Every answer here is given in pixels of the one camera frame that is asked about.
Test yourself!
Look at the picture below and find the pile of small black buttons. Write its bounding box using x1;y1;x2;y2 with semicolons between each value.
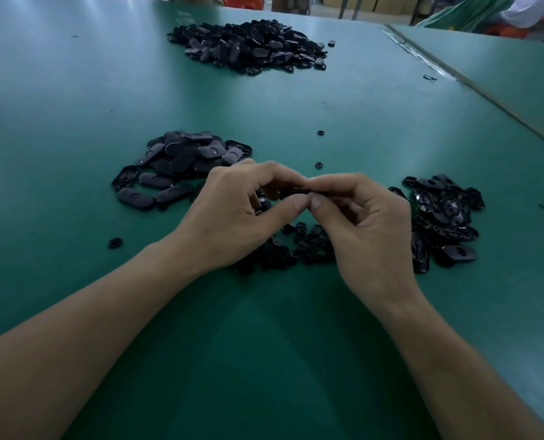
233;201;337;275

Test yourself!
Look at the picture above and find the small open cardboard box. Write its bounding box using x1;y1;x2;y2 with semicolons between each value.
272;0;312;15

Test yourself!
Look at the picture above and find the green striped bag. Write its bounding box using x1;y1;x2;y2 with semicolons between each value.
417;0;513;33

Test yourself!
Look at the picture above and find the person's left hand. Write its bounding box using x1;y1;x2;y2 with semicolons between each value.
169;160;310;271

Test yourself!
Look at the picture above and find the person's left forearm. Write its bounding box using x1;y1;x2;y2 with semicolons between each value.
0;235;213;440

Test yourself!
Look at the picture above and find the person's right forearm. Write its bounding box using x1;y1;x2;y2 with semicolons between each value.
373;284;544;440

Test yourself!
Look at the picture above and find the person's right hand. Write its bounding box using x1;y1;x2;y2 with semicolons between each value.
307;173;422;312

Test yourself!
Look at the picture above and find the pile of black oval shells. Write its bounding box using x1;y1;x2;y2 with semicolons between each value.
388;173;486;274

